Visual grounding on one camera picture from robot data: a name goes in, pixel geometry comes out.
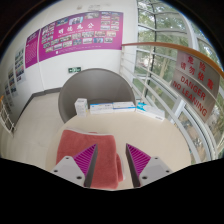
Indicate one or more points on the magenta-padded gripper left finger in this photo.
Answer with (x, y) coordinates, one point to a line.
(86, 160)

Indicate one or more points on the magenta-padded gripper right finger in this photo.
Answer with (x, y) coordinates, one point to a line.
(137, 160)

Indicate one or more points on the pink towel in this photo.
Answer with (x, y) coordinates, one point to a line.
(80, 141)

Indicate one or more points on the flat white-blue box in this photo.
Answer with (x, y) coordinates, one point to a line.
(124, 106)
(101, 108)
(150, 111)

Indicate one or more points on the grey round-backed chair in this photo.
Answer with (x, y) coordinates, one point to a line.
(96, 86)

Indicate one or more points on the short white railing orange handrail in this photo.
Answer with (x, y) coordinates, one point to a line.
(6, 116)

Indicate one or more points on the green exit sign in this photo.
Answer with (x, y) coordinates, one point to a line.
(74, 69)

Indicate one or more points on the red-lettered warning sign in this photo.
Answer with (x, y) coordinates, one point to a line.
(195, 85)

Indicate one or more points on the narrow magenta text poster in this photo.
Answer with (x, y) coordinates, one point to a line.
(32, 49)

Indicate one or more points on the large magenta photo poster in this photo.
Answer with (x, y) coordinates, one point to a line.
(81, 33)

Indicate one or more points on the white wall photo panel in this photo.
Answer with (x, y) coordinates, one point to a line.
(20, 65)
(12, 81)
(6, 91)

